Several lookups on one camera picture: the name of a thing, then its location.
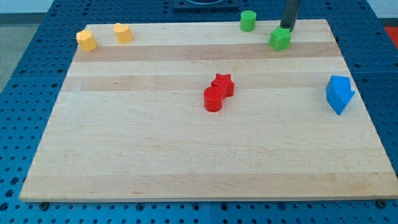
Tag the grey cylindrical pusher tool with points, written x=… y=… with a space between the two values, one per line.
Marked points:
x=290 y=14

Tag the green star block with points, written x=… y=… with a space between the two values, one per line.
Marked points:
x=280 y=39

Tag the red star block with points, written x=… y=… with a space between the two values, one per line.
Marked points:
x=225 y=83

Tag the green cylinder block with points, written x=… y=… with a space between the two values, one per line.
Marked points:
x=247 y=21

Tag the blue cube block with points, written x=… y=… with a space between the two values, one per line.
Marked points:
x=338 y=82

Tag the blue triangle block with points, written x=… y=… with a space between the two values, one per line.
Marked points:
x=338 y=97

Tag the red cylinder block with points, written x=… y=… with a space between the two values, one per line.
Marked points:
x=213 y=98

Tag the wooden board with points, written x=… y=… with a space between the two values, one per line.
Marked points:
x=129 y=124

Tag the yellow hexagon block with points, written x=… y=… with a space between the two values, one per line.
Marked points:
x=86 y=40

